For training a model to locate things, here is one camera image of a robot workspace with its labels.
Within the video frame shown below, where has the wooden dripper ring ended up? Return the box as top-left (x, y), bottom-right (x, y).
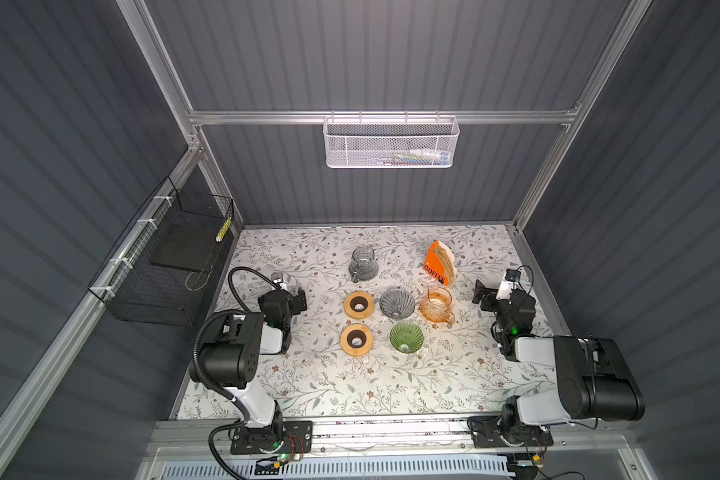
top-left (343, 290), bottom-right (376, 320)
top-left (340, 323), bottom-right (375, 358)

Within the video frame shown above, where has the grey glass carafe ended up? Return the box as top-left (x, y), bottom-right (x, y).
top-left (348, 246), bottom-right (379, 283)

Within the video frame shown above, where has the grey glass dripper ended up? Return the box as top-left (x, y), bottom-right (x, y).
top-left (379, 287), bottom-right (415, 321)

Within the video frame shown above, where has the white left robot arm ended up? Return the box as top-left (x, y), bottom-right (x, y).
top-left (189, 287), bottom-right (307, 434)

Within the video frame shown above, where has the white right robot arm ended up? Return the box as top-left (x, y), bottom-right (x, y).
top-left (472, 279), bottom-right (646, 447)

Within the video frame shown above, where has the orange coffee filter box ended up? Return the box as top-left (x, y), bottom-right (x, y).
top-left (424, 240), bottom-right (457, 287)

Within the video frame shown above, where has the orange glass carafe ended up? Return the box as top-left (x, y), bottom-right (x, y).
top-left (419, 286), bottom-right (456, 325)

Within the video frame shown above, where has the floral table mat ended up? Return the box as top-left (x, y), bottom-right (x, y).
top-left (175, 224), bottom-right (558, 421)

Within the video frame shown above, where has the white ribbed front panel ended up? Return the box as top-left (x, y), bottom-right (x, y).
top-left (158, 454), bottom-right (511, 480)

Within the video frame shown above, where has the black corrugated cable hose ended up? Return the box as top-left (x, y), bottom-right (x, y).
top-left (188, 266), bottom-right (280, 480)

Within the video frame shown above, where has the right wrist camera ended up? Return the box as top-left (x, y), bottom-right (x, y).
top-left (496, 269), bottom-right (521, 300)

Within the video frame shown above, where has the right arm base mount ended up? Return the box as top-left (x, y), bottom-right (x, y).
top-left (466, 415), bottom-right (554, 448)

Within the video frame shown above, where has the black wire basket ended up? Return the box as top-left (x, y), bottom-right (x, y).
top-left (89, 180), bottom-right (235, 327)

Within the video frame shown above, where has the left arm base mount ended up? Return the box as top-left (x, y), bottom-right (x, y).
top-left (230, 421), bottom-right (314, 455)

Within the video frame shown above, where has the white wire mesh basket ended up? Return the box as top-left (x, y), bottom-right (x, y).
top-left (322, 115), bottom-right (460, 169)

